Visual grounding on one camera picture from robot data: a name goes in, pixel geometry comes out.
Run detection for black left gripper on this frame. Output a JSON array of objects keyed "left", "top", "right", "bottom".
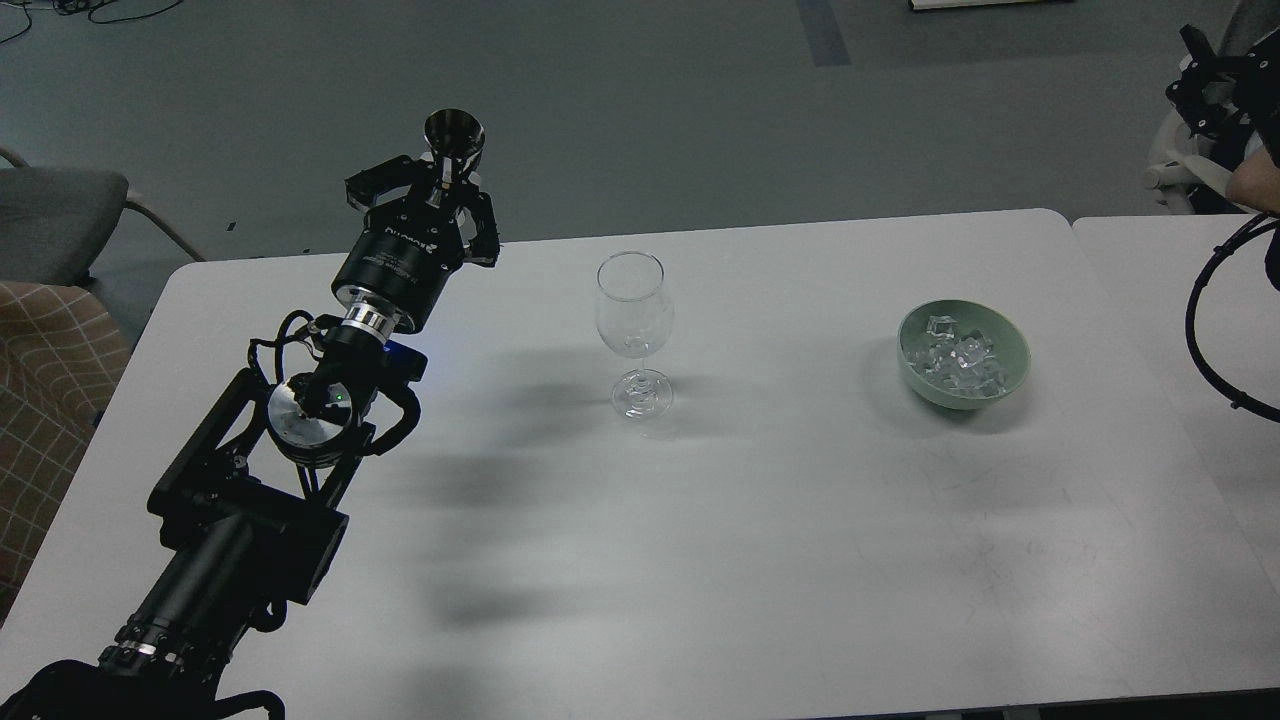
[{"left": 332, "top": 155, "right": 500, "bottom": 334}]

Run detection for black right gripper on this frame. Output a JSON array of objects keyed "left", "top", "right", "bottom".
[{"left": 1165, "top": 24, "right": 1279, "bottom": 161}]

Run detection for steel cocktail jigger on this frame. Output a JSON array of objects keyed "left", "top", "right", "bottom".
[{"left": 422, "top": 108, "right": 486, "bottom": 205}]

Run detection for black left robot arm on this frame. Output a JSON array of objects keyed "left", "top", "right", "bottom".
[{"left": 3, "top": 135, "right": 500, "bottom": 719}]

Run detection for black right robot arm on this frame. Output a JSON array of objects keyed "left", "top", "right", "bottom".
[{"left": 1165, "top": 24, "right": 1277, "bottom": 423}]

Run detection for clear wine glass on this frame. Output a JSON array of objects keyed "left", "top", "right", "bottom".
[{"left": 595, "top": 250, "right": 675, "bottom": 421}]

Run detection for clear ice cubes pile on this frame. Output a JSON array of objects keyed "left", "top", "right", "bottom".
[{"left": 906, "top": 315, "right": 1009, "bottom": 398}]

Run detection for white office chair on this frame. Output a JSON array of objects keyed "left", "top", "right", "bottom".
[{"left": 1143, "top": 0, "right": 1280, "bottom": 217}]

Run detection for green bowl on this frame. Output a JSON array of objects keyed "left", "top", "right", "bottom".
[{"left": 895, "top": 299, "right": 1032, "bottom": 411}]

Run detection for grey chair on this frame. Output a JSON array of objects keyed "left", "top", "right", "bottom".
[{"left": 1, "top": 145, "right": 207, "bottom": 287}]

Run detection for beige checkered cushion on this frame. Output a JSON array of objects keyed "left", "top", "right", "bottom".
[{"left": 1, "top": 281, "right": 131, "bottom": 618}]

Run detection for black floor cables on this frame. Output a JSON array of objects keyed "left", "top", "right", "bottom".
[{"left": 0, "top": 0, "right": 186, "bottom": 44}]

